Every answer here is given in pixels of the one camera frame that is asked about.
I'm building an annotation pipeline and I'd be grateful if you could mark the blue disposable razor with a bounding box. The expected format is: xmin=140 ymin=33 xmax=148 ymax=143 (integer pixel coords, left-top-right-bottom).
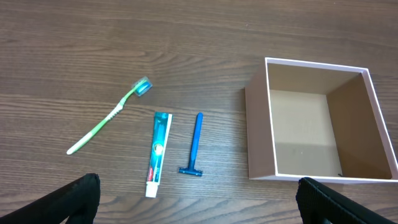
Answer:
xmin=178 ymin=113 xmax=203 ymax=177

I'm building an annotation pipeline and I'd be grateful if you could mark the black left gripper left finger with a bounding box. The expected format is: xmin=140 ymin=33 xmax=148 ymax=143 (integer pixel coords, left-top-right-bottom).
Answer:
xmin=1 ymin=173 xmax=101 ymax=224

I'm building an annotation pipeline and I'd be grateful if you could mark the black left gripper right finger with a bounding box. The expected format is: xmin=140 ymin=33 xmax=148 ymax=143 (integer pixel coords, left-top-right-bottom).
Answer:
xmin=295 ymin=177 xmax=392 ymax=224

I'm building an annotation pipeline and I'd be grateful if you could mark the teal toothpaste tube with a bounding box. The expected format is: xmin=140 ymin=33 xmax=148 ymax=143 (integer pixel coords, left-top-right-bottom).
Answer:
xmin=146 ymin=112 xmax=173 ymax=198

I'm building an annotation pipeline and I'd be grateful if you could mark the white cardboard box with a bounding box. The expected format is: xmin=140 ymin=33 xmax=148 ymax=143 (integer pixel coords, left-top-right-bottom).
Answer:
xmin=245 ymin=57 xmax=397 ymax=184

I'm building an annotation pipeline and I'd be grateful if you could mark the green toothbrush with cap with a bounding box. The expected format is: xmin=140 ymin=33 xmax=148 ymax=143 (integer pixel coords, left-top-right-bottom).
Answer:
xmin=67 ymin=77 xmax=153 ymax=155

